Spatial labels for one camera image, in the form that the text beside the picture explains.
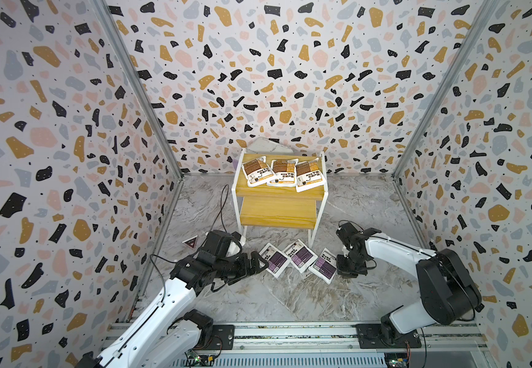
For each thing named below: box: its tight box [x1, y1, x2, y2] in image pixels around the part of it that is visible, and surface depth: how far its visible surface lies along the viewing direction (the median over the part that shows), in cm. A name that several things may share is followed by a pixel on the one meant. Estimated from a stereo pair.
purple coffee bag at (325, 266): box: [308, 247, 338, 285], surface depth 91 cm
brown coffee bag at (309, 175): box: [295, 157, 326, 193], surface depth 73 cm
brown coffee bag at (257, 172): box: [241, 155, 276, 188], surface depth 75 cm
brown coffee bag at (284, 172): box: [266, 157, 299, 188], surface depth 75 cm
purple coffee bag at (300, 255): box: [282, 239, 319, 274], surface depth 94 cm
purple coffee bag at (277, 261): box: [259, 242, 291, 279], surface depth 92 cm
